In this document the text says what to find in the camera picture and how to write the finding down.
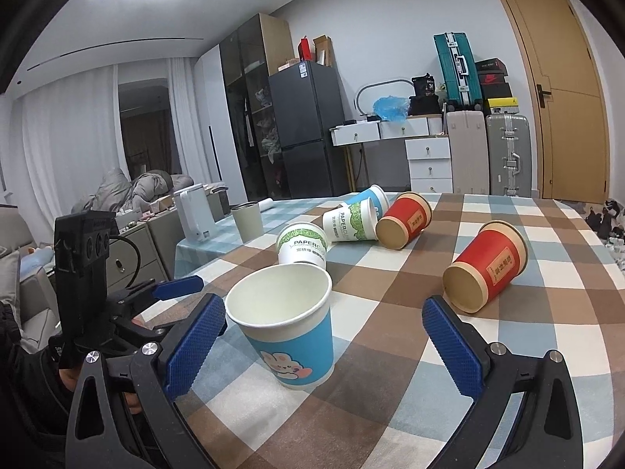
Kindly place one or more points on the white dressing table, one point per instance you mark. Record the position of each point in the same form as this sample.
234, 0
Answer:
356, 133

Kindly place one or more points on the checkered tablecloth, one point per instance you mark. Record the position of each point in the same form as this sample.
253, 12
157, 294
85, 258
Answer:
390, 303

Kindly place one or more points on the dark clutter pile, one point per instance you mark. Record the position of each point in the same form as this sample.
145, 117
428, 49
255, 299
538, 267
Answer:
605, 217

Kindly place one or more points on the white electric kettle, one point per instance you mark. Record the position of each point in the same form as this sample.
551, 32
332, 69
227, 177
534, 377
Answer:
193, 215

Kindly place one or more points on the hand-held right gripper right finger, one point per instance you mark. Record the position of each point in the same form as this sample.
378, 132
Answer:
451, 347

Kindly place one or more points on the wooden door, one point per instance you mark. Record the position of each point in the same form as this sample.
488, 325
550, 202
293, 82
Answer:
556, 97

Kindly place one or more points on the white green paper cup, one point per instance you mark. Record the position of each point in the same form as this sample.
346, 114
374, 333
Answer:
349, 224
299, 249

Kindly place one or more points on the grey tumbler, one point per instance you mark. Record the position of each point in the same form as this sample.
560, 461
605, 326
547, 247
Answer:
246, 224

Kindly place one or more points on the red paper cup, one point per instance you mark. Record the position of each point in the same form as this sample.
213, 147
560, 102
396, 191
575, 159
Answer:
493, 266
407, 217

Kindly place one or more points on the dark glass cabinet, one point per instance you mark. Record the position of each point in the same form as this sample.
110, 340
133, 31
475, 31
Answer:
246, 83

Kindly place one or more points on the oval framed mirror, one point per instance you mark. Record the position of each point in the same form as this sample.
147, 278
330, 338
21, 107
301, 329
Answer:
364, 89

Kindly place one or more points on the teal suitcase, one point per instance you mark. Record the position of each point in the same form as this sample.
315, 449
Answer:
456, 71

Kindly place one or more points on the white sheer curtain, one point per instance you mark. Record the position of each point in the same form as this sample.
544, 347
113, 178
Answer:
68, 132
188, 122

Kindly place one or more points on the red box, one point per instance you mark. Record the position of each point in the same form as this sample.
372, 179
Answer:
305, 50

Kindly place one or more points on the cardboard box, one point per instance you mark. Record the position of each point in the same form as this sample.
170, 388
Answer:
323, 51

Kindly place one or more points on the blue white paper cup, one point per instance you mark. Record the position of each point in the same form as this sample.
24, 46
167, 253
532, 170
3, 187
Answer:
381, 200

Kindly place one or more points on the black bag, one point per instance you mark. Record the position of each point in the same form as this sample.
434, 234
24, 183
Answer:
425, 95

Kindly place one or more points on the blue plastic bag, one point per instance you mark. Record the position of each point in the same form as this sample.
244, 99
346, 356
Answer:
390, 108

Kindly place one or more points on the beige suitcase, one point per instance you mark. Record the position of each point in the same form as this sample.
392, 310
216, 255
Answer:
466, 154

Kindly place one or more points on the black refrigerator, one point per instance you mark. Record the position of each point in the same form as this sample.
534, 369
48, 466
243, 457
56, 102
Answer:
305, 127

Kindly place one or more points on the white drawer chest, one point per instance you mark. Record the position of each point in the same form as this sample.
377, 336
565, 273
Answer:
429, 166

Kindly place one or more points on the person's left forearm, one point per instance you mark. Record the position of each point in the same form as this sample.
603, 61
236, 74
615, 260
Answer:
24, 376

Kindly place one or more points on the blue paper cup with bunny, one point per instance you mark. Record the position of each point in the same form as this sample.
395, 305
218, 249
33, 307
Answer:
293, 342

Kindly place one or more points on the silver suitcase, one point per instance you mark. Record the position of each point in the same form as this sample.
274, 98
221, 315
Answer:
508, 156

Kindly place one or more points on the beige armchair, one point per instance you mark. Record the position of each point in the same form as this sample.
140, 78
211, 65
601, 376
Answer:
24, 254

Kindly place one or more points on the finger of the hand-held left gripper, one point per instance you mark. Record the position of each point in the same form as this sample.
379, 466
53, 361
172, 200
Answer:
178, 287
139, 331

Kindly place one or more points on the white paper roll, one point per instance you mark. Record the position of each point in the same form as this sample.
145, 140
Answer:
267, 204

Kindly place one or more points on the white wardrobe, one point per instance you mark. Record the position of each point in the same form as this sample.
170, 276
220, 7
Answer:
212, 107

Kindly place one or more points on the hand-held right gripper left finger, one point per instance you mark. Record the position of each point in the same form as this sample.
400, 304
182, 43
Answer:
193, 344

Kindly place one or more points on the yellow black shoe box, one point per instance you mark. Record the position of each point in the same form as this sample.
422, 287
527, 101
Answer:
503, 106

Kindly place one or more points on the grey bedding pile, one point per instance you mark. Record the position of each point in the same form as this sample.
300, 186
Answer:
141, 185

